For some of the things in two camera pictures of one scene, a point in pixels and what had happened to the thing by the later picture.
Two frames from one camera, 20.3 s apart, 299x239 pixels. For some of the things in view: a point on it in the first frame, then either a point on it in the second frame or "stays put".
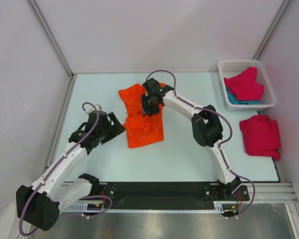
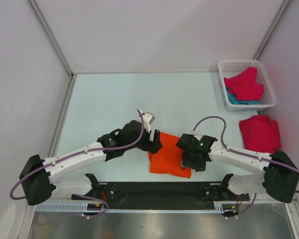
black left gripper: (115, 129) -> (149, 146)
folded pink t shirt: (261, 136) stays put
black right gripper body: (149, 105) -> (189, 160)
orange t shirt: (140, 130) -> (168, 160)
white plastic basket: (228, 68) stays put
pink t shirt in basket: (245, 86) stays put
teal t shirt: (232, 99) stays put
